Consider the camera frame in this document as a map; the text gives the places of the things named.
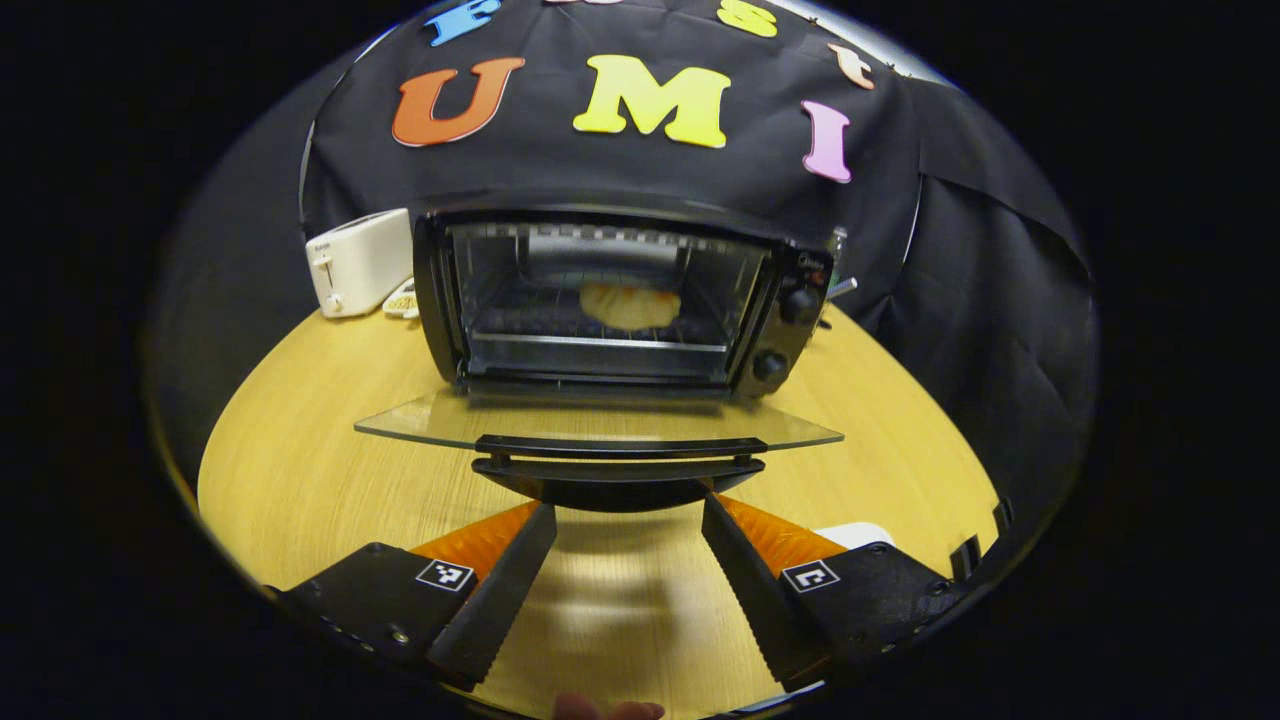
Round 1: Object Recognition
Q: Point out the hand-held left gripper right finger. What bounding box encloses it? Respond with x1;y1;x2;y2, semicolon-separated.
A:
700;492;969;694

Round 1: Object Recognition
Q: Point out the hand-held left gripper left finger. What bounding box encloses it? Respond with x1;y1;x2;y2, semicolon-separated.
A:
265;500;559;693

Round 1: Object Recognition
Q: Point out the black electric oven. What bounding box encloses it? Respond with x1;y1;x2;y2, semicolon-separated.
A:
354;195;847;514

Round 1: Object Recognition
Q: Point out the golden bread roll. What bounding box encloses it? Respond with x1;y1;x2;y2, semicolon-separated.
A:
579;281;684;332

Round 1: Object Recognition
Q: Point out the white plate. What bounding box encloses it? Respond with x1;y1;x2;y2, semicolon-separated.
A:
814;520;897;552

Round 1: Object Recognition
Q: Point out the white toaster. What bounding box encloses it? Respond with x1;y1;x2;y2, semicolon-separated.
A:
304;208;415;320

